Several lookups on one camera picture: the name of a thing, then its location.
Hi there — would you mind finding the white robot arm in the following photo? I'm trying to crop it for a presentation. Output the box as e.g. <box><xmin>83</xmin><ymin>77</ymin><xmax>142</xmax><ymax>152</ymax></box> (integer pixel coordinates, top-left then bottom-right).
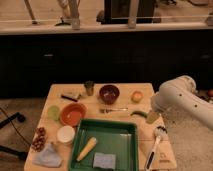
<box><xmin>151</xmin><ymin>75</ymin><xmax>213</xmax><ymax>130</ymax></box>

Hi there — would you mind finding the orange peach fruit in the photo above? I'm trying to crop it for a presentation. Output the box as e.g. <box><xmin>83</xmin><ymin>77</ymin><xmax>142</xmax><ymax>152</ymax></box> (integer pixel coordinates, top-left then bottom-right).
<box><xmin>131</xmin><ymin>91</ymin><xmax>143</xmax><ymax>103</ymax></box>

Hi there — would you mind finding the light green cup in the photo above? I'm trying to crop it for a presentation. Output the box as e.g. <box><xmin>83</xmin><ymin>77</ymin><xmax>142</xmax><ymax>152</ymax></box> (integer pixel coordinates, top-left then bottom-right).
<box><xmin>47</xmin><ymin>105</ymin><xmax>60</xmax><ymax>121</ymax></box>

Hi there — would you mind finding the orange bowl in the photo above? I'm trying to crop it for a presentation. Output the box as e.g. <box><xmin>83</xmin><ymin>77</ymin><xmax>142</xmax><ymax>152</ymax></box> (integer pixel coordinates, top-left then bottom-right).
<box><xmin>60</xmin><ymin>103</ymin><xmax>87</xmax><ymax>127</ymax></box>

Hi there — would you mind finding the white paper cup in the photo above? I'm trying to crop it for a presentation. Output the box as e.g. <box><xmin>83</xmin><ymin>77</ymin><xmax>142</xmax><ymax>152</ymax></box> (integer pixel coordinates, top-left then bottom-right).
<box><xmin>57</xmin><ymin>125</ymin><xmax>75</xmax><ymax>145</ymax></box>

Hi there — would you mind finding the white dish brush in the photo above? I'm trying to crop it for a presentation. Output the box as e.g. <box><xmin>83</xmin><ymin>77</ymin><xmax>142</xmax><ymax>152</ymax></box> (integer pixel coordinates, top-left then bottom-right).
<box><xmin>145</xmin><ymin>126</ymin><xmax>167</xmax><ymax>171</ymax></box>

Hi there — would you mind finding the green plastic tray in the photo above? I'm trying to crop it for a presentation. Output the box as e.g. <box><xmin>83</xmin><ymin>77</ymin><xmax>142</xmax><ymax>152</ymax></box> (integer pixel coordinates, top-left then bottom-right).
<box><xmin>68</xmin><ymin>119</ymin><xmax>139</xmax><ymax>171</ymax></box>

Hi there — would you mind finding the red grapes bunch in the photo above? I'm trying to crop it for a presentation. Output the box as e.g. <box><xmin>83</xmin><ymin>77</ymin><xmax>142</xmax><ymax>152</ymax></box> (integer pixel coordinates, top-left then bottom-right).
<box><xmin>31</xmin><ymin>127</ymin><xmax>46</xmax><ymax>152</ymax></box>

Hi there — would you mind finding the metal cup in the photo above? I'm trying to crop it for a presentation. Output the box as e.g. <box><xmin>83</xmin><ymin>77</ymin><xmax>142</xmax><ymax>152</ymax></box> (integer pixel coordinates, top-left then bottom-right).
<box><xmin>84</xmin><ymin>81</ymin><xmax>94</xmax><ymax>96</ymax></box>

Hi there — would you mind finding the black stand leg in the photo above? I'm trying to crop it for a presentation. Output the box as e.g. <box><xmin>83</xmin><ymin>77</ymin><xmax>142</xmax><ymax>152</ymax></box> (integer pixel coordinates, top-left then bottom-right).
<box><xmin>0</xmin><ymin>112</ymin><xmax>28</xmax><ymax>161</ymax></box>

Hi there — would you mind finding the light blue cloth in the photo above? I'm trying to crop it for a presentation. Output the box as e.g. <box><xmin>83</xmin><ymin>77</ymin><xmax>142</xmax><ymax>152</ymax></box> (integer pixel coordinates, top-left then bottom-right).
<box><xmin>32</xmin><ymin>143</ymin><xmax>62</xmax><ymax>168</ymax></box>

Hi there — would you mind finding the silver fork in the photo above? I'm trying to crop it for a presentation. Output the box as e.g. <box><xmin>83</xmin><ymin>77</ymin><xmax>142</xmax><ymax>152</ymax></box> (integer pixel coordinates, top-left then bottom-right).
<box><xmin>99</xmin><ymin>108</ymin><xmax>128</xmax><ymax>113</ymax></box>

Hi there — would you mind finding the black marker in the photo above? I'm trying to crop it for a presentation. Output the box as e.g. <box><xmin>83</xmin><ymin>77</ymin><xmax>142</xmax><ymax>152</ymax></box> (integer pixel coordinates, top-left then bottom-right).
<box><xmin>61</xmin><ymin>95</ymin><xmax>78</xmax><ymax>102</ymax></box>

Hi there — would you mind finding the blue sponge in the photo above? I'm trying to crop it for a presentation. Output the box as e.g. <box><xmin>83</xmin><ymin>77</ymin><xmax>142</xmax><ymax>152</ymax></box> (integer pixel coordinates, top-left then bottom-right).
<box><xmin>93</xmin><ymin>153</ymin><xmax>116</xmax><ymax>170</ymax></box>

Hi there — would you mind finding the dark red bowl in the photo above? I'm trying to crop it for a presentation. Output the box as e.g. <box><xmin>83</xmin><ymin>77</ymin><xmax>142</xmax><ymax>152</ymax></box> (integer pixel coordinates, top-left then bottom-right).
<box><xmin>99</xmin><ymin>85</ymin><xmax>120</xmax><ymax>105</ymax></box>

